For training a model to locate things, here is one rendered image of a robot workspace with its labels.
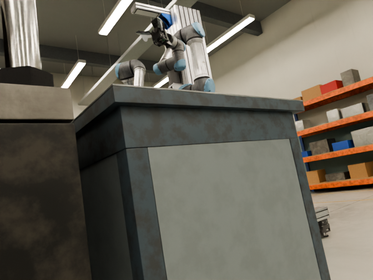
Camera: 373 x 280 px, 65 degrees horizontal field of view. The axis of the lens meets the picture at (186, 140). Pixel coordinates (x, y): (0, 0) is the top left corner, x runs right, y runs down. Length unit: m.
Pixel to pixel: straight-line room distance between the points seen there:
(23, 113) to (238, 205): 0.52
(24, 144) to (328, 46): 6.69
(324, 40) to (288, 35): 0.92
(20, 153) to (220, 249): 0.46
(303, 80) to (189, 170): 6.52
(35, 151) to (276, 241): 0.64
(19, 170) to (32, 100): 0.12
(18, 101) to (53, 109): 0.05
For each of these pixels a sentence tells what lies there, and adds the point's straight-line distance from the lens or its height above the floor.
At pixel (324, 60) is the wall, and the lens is 6.95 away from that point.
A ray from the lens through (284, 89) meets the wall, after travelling 7.36.
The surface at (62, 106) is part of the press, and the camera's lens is 0.55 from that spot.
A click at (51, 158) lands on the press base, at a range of 0.53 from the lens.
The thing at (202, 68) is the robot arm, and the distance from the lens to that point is 2.04.
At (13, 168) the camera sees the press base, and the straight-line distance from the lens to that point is 0.51.
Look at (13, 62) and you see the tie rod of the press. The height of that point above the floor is 0.84.
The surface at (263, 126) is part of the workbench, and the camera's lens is 0.90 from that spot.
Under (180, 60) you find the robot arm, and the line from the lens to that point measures 1.81.
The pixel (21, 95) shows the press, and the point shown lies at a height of 0.77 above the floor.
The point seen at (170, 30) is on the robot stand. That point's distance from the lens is 2.61.
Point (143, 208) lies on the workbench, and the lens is 0.60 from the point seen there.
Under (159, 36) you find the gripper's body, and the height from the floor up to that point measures 1.41.
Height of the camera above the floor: 0.58
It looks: 9 degrees up
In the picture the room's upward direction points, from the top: 10 degrees counter-clockwise
